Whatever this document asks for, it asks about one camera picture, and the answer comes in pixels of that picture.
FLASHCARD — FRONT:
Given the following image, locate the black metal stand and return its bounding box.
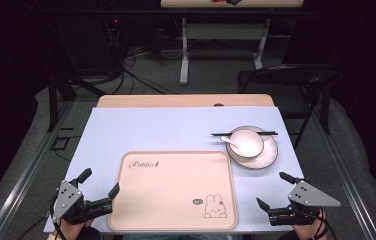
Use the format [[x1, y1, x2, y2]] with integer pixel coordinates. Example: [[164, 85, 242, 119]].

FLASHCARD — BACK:
[[46, 19, 108, 133]]

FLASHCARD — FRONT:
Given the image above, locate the pink rabbit print tray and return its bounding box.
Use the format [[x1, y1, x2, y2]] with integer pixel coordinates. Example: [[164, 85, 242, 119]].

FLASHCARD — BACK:
[[107, 150, 239, 232]]

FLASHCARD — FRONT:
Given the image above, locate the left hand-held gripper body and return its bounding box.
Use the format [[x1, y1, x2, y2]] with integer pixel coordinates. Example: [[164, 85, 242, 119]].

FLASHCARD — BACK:
[[51, 179, 114, 225]]

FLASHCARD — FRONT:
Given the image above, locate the black device with red light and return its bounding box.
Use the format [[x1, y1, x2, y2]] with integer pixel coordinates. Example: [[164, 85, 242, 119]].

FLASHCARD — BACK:
[[101, 15, 124, 72]]

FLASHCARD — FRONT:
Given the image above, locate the white bowl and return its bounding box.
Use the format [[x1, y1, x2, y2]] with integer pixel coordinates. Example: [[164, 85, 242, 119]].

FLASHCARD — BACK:
[[229, 129, 265, 159]]

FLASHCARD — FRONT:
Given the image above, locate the lavender table mat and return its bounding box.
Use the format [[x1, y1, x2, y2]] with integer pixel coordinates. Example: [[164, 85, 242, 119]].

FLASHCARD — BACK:
[[43, 106, 306, 234]]

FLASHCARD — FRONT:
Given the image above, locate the white ceramic spoon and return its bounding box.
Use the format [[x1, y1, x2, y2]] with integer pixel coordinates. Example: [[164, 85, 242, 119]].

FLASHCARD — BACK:
[[220, 135, 241, 150]]

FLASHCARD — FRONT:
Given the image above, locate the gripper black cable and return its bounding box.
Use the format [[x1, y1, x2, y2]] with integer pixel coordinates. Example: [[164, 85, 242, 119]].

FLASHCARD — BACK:
[[295, 206, 339, 240], [15, 199, 68, 240]]

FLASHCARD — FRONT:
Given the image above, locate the white dark-rimmed plate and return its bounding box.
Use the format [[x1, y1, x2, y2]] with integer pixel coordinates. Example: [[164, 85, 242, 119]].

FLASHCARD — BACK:
[[224, 125, 279, 170]]

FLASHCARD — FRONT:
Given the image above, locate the white-framed background table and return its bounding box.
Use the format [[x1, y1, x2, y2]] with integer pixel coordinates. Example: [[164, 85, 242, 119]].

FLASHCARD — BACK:
[[159, 0, 306, 86]]

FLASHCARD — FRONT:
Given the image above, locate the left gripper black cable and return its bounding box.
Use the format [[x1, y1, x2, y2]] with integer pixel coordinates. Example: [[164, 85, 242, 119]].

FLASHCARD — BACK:
[[15, 199, 68, 240]]

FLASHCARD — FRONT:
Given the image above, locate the black chopstick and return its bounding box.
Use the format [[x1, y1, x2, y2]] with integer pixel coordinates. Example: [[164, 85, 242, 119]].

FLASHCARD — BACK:
[[211, 130, 279, 137], [210, 131, 279, 137]]

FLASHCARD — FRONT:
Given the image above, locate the person's left hand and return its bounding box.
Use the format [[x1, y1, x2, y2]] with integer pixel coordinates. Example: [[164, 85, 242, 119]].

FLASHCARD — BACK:
[[53, 218, 94, 240]]

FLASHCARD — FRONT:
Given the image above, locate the aluminium rail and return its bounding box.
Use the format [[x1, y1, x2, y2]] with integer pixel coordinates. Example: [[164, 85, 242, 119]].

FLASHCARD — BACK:
[[310, 105, 376, 240], [0, 99, 76, 240]]

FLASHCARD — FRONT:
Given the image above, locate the person's right hand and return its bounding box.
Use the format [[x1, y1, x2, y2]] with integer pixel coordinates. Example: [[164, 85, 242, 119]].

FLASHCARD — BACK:
[[290, 209, 329, 240]]

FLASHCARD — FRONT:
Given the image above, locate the bundle of floor cables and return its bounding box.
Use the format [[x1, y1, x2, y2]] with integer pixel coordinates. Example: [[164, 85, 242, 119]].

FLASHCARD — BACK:
[[108, 44, 178, 96]]

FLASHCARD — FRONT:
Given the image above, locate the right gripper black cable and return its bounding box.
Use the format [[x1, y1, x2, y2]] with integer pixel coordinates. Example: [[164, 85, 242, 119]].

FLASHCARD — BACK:
[[295, 206, 339, 240]]

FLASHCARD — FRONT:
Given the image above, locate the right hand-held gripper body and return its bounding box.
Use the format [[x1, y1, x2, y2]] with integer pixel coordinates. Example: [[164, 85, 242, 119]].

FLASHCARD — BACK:
[[267, 180, 342, 227]]

